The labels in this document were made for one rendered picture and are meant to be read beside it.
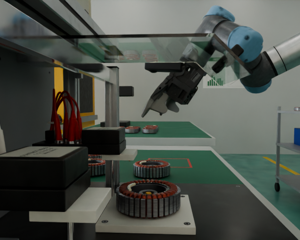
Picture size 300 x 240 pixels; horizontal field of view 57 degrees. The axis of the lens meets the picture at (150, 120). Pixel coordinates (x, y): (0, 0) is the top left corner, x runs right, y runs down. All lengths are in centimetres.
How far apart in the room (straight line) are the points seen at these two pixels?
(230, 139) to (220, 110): 61
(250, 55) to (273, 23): 543
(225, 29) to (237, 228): 46
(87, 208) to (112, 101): 46
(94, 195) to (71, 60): 20
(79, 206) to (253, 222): 34
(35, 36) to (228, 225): 38
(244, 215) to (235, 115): 522
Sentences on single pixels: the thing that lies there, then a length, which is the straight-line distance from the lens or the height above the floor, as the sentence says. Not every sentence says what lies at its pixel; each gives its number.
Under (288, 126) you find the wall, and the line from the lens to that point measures 606.
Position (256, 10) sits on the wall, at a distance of 610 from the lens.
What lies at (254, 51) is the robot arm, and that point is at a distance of 71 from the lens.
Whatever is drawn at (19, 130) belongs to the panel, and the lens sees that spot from 59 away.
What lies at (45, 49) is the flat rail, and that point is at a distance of 31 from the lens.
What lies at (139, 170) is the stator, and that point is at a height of 77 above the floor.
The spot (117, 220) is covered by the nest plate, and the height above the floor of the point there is 78.
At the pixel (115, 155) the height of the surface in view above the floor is 88.
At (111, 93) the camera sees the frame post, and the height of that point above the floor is 99.
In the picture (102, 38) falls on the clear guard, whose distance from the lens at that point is 44.
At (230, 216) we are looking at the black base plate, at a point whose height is 77.
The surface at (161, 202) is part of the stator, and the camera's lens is 45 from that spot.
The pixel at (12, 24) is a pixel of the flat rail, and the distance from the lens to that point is 26.
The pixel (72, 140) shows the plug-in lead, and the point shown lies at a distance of 48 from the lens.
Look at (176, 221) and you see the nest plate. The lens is 46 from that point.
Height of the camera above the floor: 96
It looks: 3 degrees down
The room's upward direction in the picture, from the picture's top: straight up
